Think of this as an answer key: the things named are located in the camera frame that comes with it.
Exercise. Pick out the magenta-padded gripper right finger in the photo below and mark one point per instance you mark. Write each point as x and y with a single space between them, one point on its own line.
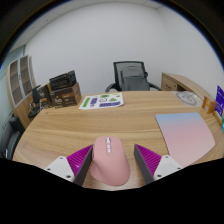
166 165

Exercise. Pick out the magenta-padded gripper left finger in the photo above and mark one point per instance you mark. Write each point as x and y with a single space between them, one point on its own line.
61 165

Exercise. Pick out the pink computer mouse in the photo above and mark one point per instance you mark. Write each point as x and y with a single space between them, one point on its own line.
110 163

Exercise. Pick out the pink and blue mouse pad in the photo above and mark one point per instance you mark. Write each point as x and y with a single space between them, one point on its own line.
186 136

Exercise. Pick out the black leather armchair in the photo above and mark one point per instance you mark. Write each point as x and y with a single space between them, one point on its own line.
10 136

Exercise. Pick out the brown cardboard box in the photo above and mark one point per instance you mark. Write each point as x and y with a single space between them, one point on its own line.
66 97

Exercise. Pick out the small dark brown box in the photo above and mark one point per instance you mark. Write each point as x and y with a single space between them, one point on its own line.
42 96

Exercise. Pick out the orange cardboard box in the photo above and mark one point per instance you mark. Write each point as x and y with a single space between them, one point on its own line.
209 105

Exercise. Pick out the white sticker sheet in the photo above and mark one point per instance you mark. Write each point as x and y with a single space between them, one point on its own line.
101 100

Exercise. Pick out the black box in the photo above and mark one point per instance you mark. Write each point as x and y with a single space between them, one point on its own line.
62 80

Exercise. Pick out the purple card package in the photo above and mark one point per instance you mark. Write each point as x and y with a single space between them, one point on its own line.
220 100

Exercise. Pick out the wooden side desk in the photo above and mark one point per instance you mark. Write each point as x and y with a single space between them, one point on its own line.
181 81

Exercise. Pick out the grey backpack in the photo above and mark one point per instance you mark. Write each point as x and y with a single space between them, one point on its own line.
134 80

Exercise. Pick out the wooden shelf cabinet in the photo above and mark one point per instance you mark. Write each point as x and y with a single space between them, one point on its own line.
18 80

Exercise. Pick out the black mesh office chair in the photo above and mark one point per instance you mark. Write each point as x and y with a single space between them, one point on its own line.
116 71

